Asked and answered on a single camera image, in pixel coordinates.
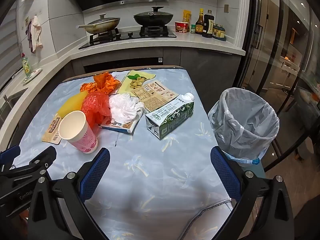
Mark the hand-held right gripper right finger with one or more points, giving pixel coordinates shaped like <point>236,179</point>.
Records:
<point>225,175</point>

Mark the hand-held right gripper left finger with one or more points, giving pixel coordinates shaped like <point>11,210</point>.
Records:
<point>96,172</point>

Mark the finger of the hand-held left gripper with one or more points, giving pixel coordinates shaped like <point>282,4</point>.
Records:
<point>11,155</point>
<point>37,161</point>

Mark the brown snack packet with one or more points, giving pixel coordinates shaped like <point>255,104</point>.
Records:
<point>51,132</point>

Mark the pink paper cup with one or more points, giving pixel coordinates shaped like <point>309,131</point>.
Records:
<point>80,140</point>

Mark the trash bin with clear liner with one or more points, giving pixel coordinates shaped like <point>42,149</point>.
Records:
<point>240,135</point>

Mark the blue white food box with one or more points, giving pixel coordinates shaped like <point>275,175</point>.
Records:
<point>122,127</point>

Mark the orange plastic bag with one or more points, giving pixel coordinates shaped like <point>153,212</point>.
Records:
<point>95,107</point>

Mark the yellow plastic bag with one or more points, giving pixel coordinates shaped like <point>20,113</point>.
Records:
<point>72,105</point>

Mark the white tissue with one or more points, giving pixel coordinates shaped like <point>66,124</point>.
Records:
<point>120,107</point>
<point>138,106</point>

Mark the green white milk carton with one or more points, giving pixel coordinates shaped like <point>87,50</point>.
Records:
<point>170,120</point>

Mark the orange wrapper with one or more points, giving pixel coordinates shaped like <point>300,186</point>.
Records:
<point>105,81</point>

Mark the kraft paper snack pouch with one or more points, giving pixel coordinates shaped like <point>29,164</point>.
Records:
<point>155,97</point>

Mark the yellow white dried fruit pouch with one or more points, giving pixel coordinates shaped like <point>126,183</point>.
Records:
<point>147,76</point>

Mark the kitchen sink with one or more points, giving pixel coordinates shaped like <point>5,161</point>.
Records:
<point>10,102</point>

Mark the light blue patterned tablecloth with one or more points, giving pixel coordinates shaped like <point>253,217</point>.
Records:
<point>150,180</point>

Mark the white plate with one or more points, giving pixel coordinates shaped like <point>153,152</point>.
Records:
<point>35,73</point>

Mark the green dish soap bottle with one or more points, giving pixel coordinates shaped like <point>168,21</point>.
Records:
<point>25,66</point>

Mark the grey kitchen cabinet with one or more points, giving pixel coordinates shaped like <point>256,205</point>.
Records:
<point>207,75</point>

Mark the built-in oven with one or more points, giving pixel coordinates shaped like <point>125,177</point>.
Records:
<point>120,63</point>

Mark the grey sideboard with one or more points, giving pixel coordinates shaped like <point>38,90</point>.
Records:
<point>290,66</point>

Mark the hanging kitchen towel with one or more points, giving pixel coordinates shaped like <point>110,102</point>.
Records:
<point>36,30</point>

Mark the glass sliding door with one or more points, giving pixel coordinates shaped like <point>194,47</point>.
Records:
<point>275,55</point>

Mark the black gas stove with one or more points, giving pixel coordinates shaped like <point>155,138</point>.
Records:
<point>130,38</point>

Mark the pack of small jars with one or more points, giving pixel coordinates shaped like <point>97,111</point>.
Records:
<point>219,33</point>

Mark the small green jar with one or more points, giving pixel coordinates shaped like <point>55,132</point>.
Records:
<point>193,29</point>

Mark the silver wok with lid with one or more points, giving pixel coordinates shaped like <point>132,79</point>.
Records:
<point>105,23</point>

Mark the dark soy sauce bottle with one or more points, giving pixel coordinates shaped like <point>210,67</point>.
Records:
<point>208,25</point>

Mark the brown sauce bottle yellow cap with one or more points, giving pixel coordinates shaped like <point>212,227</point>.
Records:
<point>199,25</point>

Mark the red instant noodle cup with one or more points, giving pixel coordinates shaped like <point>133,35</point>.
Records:
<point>181,27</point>

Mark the black wok with lid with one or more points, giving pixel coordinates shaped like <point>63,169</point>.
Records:
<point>152,18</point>

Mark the yellow seasoning bag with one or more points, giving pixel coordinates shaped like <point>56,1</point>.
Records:
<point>186,15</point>

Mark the wall socket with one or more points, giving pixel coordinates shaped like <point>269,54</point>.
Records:
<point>226,8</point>

